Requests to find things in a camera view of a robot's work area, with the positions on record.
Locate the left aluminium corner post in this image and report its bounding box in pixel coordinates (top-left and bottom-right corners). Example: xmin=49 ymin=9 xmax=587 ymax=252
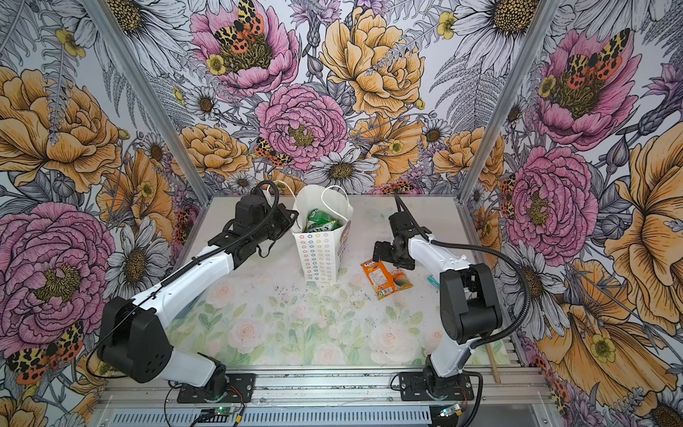
xmin=84 ymin=1 xmax=212 ymax=207

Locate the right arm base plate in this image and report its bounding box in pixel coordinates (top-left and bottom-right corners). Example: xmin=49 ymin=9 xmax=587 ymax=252
xmin=396 ymin=371 xmax=475 ymax=402

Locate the orange snack bag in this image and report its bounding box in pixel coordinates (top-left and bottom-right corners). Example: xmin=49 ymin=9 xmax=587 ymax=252
xmin=361 ymin=260 xmax=413 ymax=300

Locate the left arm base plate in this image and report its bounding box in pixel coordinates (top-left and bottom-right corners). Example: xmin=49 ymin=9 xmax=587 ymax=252
xmin=177 ymin=374 xmax=257 ymax=404

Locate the right aluminium corner post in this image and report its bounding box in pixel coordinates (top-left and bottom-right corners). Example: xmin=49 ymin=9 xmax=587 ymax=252
xmin=458 ymin=0 xmax=561 ymax=205

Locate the green Fox's candy bag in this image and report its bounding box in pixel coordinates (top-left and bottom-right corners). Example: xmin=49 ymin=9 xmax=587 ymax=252
xmin=304 ymin=208 xmax=343 ymax=233

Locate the aluminium front rail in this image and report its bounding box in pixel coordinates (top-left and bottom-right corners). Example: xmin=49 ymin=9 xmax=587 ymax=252
xmin=90 ymin=367 xmax=562 ymax=426

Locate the small green circuit board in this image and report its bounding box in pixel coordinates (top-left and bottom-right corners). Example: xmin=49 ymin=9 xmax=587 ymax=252
xmin=194 ymin=407 xmax=244 ymax=425

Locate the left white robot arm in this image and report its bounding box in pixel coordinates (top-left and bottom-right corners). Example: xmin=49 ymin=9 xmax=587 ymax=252
xmin=96 ymin=202 xmax=299 ymax=397

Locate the aluminium corner post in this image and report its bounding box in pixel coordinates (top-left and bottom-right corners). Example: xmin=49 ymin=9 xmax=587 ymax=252
xmin=84 ymin=1 xmax=212 ymax=207
xmin=458 ymin=0 xmax=561 ymax=205

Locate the white printed paper bag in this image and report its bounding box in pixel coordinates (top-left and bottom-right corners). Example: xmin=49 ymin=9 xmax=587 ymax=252
xmin=292 ymin=184 xmax=354 ymax=283

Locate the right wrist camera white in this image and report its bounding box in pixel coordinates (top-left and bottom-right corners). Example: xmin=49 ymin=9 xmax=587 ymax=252
xmin=389 ymin=193 xmax=429 ymax=241

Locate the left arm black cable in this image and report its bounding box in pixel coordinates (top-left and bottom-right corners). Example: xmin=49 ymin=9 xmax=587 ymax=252
xmin=84 ymin=180 xmax=284 ymax=378

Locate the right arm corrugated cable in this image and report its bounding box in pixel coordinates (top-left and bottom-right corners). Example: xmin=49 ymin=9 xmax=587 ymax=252
xmin=394 ymin=194 xmax=533 ymax=427

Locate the wooden stick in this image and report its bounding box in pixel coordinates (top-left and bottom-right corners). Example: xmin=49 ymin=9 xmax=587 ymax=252
xmin=486 ymin=343 xmax=502 ymax=384

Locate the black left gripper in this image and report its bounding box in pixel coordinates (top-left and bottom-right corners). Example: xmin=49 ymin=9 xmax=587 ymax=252
xmin=253 ymin=203 xmax=298 ymax=244

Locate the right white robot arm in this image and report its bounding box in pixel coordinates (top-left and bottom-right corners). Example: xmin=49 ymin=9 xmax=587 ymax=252
xmin=373 ymin=231 xmax=504 ymax=398

